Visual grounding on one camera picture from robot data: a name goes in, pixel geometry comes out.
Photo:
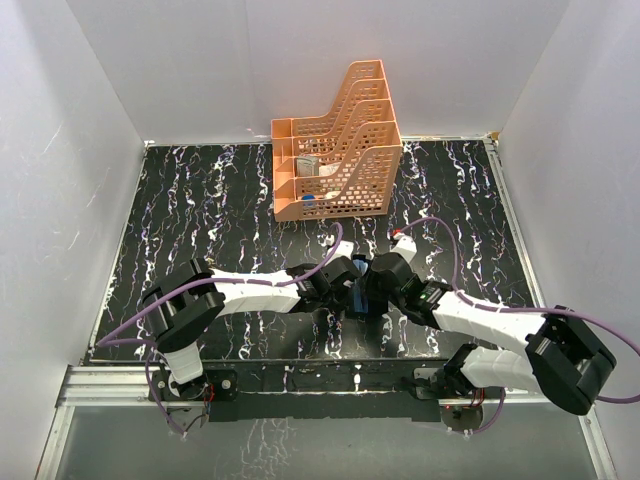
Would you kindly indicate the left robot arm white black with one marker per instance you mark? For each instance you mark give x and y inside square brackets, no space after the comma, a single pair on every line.
[187,302]

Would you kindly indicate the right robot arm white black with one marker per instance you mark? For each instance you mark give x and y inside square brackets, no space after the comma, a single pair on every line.
[555,354]

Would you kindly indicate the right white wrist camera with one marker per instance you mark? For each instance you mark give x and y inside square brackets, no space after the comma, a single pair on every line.
[404,245]

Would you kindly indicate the white paper in organizer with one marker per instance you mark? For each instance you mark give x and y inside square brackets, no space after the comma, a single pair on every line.
[332,176]

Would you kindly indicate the blue sunglasses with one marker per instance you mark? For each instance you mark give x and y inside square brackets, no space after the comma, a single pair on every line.
[362,263]

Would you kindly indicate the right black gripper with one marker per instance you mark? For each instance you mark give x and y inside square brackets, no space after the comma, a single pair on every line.
[373,274]

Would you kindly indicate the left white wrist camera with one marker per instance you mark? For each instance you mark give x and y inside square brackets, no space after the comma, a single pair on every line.
[336,249]

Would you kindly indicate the orange plastic file organizer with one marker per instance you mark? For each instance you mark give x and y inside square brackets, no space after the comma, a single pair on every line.
[343,163]

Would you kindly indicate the black sunglasses case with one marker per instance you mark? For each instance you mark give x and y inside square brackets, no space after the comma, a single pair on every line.
[376,307]

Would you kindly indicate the grey packet in organizer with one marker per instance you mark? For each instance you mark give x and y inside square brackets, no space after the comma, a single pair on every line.
[306,166]

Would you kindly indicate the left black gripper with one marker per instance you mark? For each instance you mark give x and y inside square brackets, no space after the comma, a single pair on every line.
[340,303]

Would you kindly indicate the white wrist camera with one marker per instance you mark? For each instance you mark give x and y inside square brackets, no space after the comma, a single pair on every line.
[404,245]
[336,249]

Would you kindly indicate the aluminium frame rail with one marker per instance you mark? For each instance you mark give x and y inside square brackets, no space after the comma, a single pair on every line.
[121,385]

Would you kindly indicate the light blue cleaning cloth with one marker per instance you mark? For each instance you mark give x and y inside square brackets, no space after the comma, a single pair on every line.
[359,301]

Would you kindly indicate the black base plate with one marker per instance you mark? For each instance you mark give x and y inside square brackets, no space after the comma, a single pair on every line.
[314,390]

